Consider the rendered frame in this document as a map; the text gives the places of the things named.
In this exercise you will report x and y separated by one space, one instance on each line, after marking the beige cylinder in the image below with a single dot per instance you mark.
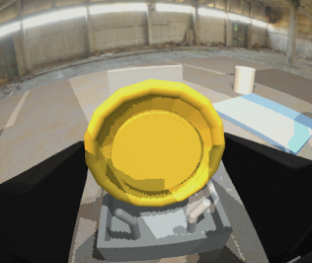
244 79

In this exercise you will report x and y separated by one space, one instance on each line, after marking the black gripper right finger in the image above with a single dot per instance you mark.
276 190

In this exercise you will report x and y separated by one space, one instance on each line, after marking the yellow plate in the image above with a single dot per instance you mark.
154 143

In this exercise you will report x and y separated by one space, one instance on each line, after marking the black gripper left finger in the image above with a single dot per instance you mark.
39 207

